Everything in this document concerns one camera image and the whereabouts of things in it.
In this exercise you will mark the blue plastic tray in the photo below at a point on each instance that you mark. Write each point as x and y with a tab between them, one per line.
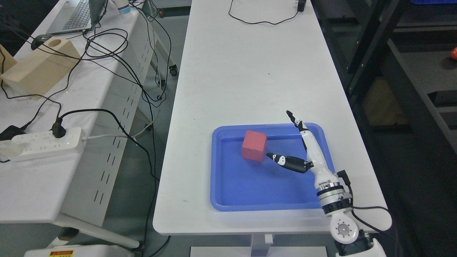
238	184

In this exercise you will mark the white black floor device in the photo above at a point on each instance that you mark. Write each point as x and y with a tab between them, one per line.
81	251

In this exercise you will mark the beige wooden box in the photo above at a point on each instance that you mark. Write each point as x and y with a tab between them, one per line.
43	67

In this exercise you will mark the black metal shelf rack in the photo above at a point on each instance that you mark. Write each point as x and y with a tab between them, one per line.
394	60

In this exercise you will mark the white desk with perforated panel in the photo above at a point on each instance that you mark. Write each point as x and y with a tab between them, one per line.
74	189

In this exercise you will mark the pink foam block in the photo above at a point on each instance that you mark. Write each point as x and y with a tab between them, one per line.
254	145

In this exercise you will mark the white table with leg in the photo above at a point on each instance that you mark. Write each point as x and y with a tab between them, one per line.
248	62

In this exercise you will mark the silver laptop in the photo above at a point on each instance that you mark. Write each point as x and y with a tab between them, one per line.
76	16

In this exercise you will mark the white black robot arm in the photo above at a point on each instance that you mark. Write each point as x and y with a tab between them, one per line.
335	196

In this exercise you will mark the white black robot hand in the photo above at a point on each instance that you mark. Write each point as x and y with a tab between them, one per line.
315	162

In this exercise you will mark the white power strip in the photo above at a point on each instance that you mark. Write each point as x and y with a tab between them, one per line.
41	145

